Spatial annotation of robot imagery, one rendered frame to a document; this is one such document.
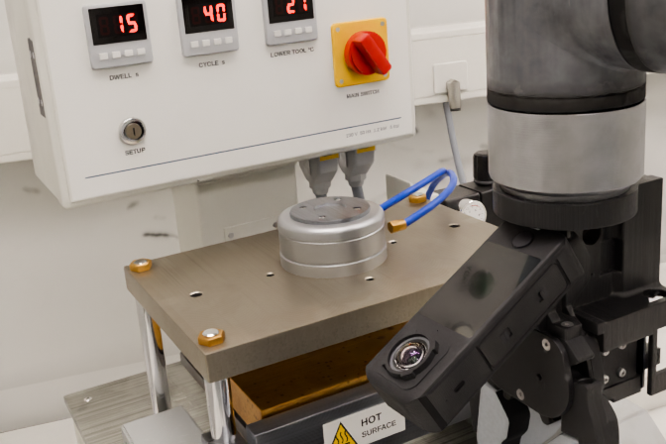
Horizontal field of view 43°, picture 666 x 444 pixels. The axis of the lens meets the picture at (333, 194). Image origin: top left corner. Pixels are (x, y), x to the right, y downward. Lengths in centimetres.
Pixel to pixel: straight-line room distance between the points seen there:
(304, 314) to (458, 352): 17
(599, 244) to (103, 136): 39
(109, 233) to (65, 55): 52
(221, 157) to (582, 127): 39
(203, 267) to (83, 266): 54
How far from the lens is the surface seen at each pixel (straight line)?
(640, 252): 47
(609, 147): 41
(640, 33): 37
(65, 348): 122
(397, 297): 56
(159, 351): 68
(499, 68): 41
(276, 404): 56
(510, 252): 43
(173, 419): 68
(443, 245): 65
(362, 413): 57
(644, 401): 115
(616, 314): 45
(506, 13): 40
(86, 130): 68
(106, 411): 85
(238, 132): 72
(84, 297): 119
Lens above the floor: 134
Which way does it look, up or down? 17 degrees down
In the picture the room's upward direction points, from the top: 5 degrees counter-clockwise
